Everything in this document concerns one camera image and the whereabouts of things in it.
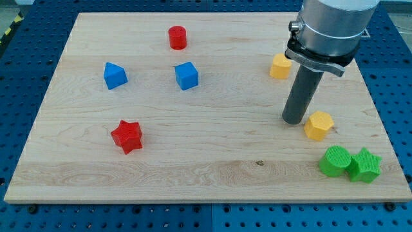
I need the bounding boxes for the blue cube block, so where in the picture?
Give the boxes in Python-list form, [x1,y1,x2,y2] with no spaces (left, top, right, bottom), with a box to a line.
[174,62,199,90]

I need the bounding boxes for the wooden board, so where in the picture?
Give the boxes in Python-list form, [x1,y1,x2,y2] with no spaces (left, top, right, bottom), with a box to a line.
[5,13,411,204]

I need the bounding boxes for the yellow heart block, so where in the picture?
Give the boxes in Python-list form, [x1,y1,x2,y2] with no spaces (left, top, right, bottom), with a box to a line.
[269,53,292,79]

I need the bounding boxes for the green cylinder block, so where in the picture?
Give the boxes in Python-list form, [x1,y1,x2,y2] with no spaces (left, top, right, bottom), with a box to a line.
[319,145,351,177]

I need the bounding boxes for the yellow hexagon block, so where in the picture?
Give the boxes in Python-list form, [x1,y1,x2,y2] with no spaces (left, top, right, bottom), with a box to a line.
[304,111,334,141]

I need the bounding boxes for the green star block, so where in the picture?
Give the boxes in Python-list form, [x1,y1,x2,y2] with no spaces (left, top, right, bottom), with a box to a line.
[346,148,382,184]

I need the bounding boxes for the blue triangular prism block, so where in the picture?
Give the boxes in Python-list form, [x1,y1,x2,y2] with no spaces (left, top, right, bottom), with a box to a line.
[104,63,128,90]

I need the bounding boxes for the red cylinder block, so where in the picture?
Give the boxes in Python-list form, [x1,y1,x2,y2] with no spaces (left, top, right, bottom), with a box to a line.
[168,25,187,50]

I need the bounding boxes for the black and silver mounting flange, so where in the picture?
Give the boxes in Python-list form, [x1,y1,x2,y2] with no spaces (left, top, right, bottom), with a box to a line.
[285,36,360,77]

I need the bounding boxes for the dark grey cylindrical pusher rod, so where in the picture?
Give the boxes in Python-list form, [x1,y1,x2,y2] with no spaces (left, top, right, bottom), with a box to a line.
[282,65,324,124]

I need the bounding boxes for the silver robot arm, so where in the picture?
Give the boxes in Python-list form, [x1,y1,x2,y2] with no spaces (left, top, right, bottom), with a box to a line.
[282,0,379,124]

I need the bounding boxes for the red star block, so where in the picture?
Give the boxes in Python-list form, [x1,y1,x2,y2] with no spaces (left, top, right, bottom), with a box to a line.
[111,120,143,155]

